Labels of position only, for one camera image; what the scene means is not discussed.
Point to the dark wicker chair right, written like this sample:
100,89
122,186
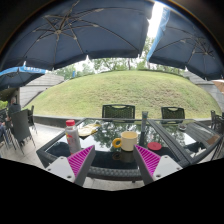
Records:
172,113

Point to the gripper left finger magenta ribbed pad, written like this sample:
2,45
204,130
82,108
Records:
75,167

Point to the glass table with wicker frame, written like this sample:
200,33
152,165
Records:
114,163

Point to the seated person at left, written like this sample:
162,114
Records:
13,108

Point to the left blue patio umbrella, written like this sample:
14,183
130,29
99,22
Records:
19,76

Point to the dark chair far right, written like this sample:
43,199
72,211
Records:
217,122

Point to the right navy patio umbrella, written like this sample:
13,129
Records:
181,44

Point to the dark wicker chair centre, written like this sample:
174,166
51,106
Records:
118,111

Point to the dark wicker chair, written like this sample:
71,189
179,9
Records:
172,113
118,111

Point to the yellow cloth on table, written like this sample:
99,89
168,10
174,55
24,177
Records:
88,130

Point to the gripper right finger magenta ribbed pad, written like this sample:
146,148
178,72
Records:
152,166

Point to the large navy patio umbrella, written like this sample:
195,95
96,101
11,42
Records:
69,31

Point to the plastic bottle with red cap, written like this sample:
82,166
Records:
72,136

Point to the grey wicker chair left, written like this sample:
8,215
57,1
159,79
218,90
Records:
21,126

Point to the cream mug with yellow handle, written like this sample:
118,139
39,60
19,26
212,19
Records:
127,141

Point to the umbrella pole at table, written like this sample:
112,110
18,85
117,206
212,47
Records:
144,119

